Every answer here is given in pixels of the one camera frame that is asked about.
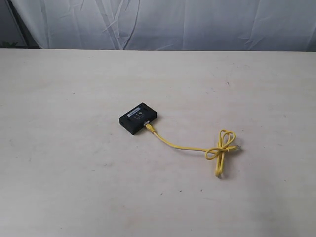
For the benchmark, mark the small black adapter box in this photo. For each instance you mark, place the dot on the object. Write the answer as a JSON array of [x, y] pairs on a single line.
[[136, 119]]

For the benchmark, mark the grey wrinkled backdrop curtain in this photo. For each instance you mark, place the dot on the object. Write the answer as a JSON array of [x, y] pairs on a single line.
[[209, 25]]

